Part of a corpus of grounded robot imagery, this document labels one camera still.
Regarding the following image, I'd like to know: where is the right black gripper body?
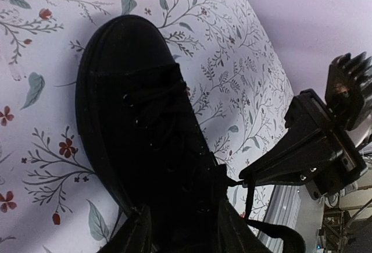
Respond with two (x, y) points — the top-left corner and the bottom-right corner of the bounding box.
(285, 90), (367, 199)

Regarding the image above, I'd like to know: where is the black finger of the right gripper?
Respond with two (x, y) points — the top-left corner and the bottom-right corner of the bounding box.
(239, 126), (342, 186)

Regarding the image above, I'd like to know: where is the black shoelace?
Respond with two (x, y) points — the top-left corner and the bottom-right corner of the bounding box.
(121, 81), (306, 253)

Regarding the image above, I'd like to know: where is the black shoe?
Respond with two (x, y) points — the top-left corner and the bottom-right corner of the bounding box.
(75, 15), (265, 252)

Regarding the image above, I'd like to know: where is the floral patterned table mat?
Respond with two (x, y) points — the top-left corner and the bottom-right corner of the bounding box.
(1, 0), (293, 252)

